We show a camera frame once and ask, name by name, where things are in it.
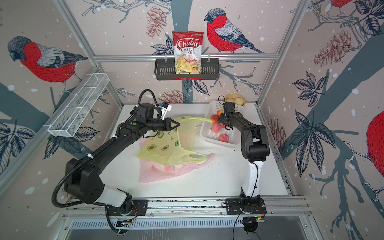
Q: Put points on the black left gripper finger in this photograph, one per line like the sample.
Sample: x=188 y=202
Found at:
x=170 y=121
x=172 y=126

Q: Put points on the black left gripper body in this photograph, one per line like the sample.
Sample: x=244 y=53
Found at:
x=155 y=125

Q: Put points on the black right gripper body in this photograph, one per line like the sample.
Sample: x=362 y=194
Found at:
x=221 y=119

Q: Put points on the red peach front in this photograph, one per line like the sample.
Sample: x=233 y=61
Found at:
x=224 y=138

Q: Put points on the green avocado print plastic bag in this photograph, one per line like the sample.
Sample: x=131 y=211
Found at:
x=175 y=147

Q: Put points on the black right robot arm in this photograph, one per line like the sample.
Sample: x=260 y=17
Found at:
x=255 y=149

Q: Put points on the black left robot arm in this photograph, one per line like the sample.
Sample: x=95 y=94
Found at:
x=82 y=183

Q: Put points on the red yellow peach left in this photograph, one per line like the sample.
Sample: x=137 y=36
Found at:
x=214 y=119

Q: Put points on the pink plastic bag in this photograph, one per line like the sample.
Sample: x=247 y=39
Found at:
x=154 y=172

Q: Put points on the Chuba cassava chips bag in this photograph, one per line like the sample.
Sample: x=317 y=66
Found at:
x=188 y=52

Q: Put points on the yellow bowl with buns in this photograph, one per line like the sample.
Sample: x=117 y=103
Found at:
x=235 y=98

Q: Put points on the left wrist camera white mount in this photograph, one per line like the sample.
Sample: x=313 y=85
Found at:
x=164 y=107

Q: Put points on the black wall shelf basket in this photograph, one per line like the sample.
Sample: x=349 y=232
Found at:
x=165 y=70

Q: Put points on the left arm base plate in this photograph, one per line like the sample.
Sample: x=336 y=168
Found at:
x=132 y=207

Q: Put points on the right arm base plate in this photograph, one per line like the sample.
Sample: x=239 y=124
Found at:
x=257 y=206

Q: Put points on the white wire mesh shelf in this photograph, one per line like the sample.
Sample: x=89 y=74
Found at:
x=71 y=118

